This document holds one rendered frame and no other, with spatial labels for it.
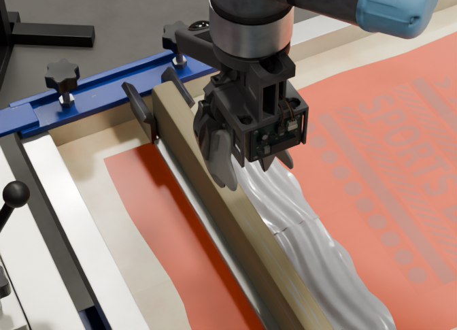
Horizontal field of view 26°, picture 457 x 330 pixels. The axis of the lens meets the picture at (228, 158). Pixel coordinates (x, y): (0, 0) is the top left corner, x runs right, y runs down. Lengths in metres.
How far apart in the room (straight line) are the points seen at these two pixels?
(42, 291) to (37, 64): 1.80
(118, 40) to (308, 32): 1.51
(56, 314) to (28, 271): 0.06
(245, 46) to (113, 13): 2.10
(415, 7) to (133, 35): 2.15
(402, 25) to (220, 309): 0.48
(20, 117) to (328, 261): 0.43
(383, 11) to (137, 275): 0.52
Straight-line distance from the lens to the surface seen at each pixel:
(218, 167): 1.01
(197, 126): 0.98
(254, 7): 0.83
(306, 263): 1.17
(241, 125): 0.91
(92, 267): 1.14
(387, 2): 0.77
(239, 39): 0.86
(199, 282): 1.16
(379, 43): 1.45
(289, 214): 1.22
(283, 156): 1.02
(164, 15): 2.93
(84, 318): 1.19
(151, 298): 1.16
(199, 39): 0.97
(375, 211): 1.24
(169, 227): 1.21
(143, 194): 1.25
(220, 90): 0.94
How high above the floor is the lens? 1.93
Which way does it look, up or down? 49 degrees down
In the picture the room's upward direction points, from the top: straight up
